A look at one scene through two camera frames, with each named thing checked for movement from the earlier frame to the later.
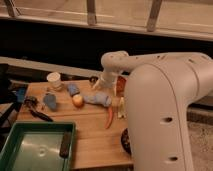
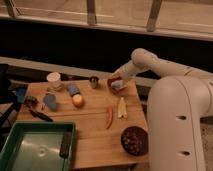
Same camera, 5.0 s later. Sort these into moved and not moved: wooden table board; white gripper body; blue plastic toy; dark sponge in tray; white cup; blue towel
Moved: blue towel; white gripper body
Not moved: wooden table board; white cup; blue plastic toy; dark sponge in tray
